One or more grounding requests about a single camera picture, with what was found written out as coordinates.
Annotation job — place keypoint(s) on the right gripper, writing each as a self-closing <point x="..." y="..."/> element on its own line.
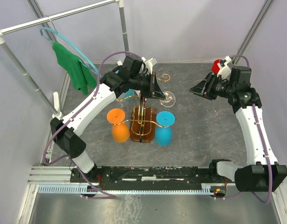
<point x="198" y="89"/>

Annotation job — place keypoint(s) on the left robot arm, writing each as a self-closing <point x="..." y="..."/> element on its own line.
<point x="135" y="73"/>

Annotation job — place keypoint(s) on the silver clothes rail frame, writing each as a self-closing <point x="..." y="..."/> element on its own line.
<point x="96" y="32"/>

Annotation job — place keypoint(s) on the light blue back glass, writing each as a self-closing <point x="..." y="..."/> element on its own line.
<point x="128" y="92"/>

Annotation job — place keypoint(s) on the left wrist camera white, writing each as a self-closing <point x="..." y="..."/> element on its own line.
<point x="148" y="66"/>

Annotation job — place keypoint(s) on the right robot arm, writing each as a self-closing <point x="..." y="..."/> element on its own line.
<point x="262" y="172"/>

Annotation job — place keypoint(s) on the red wine glass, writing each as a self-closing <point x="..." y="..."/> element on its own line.
<point x="215" y="67"/>

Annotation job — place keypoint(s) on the gold wire glass rack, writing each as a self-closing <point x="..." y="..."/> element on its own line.
<point x="164" y="78"/>

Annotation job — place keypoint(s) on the green cloth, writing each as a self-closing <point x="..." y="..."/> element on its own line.
<point x="79" y="73"/>

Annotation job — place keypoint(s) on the blue front wine glass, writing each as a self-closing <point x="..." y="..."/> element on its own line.
<point x="163" y="132"/>

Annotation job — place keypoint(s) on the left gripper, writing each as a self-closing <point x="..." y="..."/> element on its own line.
<point x="154" y="90"/>

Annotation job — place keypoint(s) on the orange wine glass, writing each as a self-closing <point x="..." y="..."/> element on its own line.
<point x="120" y="130"/>

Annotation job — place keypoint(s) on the brown wooden rack base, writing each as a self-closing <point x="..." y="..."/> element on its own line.
<point x="142" y="129"/>

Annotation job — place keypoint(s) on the light blue cable duct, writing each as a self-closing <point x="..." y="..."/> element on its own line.
<point x="86" y="190"/>

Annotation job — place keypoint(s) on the clear wine glass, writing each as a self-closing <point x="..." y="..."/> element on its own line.
<point x="169" y="100"/>

